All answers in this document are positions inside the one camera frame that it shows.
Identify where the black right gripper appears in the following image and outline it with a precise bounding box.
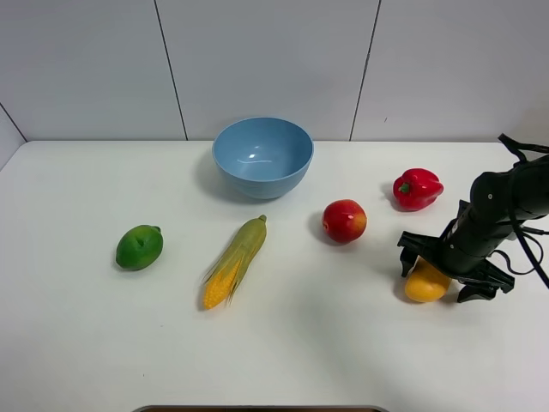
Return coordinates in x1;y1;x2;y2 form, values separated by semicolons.
397;200;515;303

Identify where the yellow mango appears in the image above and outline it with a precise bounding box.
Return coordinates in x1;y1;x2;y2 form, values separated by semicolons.
404;257;451;303

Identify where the red apple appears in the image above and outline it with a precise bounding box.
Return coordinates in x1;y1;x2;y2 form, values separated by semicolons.
322;199;367;244

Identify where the green lime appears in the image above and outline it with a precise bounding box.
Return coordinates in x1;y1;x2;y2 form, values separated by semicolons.
115;225;164;271

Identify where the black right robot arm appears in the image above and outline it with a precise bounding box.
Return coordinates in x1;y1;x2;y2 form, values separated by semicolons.
397;155;548;303

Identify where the blue plastic bowl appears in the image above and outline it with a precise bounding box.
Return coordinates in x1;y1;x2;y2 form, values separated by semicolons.
212;117;314;200

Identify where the red bell pepper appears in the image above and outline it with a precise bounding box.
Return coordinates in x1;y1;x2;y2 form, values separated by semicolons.
392;168;443;212

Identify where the corn cob with husk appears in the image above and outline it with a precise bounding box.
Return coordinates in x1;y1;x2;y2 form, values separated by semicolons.
201;215;267;310

